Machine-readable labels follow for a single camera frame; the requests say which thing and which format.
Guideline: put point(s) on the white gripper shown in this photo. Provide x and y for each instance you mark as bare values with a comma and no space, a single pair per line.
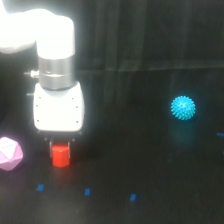
58,113

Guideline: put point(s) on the red hexagonal block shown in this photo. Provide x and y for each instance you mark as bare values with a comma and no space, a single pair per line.
60,155

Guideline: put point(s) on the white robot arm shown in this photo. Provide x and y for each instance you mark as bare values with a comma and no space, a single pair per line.
54,38

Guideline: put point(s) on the blue tape mark left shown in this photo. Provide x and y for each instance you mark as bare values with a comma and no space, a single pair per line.
40,187

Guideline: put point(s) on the pink polyhedron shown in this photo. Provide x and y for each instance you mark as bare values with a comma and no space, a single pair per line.
11,154

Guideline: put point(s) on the blue tape mark middle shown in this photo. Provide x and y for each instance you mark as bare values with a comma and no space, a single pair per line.
87,192

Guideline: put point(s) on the black curtain backdrop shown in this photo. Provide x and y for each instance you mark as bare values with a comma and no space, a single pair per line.
131,52

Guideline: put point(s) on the blue spiky ball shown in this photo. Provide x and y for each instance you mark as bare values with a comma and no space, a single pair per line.
183,108

